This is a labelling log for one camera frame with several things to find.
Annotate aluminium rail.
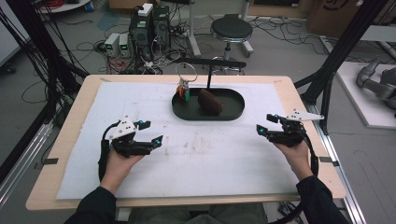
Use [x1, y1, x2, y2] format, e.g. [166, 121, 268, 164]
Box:
[305, 102, 367, 224]
[0, 122, 54, 207]

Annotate brown pouch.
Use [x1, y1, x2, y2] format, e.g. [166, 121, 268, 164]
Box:
[197, 88, 225, 117]

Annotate hand-held gripper black cable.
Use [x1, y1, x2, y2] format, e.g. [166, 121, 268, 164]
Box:
[97, 121, 121, 182]
[300, 129, 319, 177]

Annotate black oval tray with hanger stand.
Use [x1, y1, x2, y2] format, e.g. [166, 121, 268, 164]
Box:
[171, 57, 248, 122]

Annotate right hand-held gripper black cable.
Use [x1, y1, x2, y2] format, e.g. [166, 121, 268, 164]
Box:
[300, 129, 319, 177]

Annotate white table mat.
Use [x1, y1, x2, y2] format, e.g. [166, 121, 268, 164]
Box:
[56, 81, 302, 201]

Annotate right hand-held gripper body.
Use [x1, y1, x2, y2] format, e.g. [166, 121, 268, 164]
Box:
[270, 108, 325, 148]

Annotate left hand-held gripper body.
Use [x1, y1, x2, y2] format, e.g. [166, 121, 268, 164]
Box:
[105, 115, 154, 159]

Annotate cardboard box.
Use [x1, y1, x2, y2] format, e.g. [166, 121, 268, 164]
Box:
[305, 0, 396, 39]

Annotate left hand-held gripper black cable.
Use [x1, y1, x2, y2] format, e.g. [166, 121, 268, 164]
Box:
[97, 121, 121, 182]

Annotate black round stool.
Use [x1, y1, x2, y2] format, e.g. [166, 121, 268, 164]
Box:
[209, 13, 254, 76]

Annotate grey power supply unit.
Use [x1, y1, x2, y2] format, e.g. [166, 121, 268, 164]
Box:
[104, 32, 121, 58]
[118, 33, 132, 58]

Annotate white metal desk leg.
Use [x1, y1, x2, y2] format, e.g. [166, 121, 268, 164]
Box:
[186, 0, 202, 58]
[238, 0, 255, 58]

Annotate person's right hand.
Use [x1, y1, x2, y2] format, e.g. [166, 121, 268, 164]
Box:
[273, 141, 314, 182]

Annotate white box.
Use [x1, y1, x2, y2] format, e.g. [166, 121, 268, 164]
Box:
[136, 3, 154, 18]

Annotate white platform board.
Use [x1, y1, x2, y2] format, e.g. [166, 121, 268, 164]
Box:
[335, 61, 396, 130]

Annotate person's left hand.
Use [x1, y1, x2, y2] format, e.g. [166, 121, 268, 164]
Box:
[100, 151, 146, 195]

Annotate person's legs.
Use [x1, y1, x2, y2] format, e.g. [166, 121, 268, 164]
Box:
[123, 203, 269, 224]

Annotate black frame post with cables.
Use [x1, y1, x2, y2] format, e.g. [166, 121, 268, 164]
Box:
[0, 0, 91, 129]

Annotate metal key ring with coloured tags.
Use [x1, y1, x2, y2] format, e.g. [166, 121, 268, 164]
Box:
[175, 62, 199, 103]

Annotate tangle of floor cables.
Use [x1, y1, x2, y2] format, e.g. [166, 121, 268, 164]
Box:
[251, 15, 331, 57]

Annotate black computer tower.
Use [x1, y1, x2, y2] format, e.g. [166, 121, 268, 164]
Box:
[128, 10, 154, 61]
[152, 4, 172, 50]

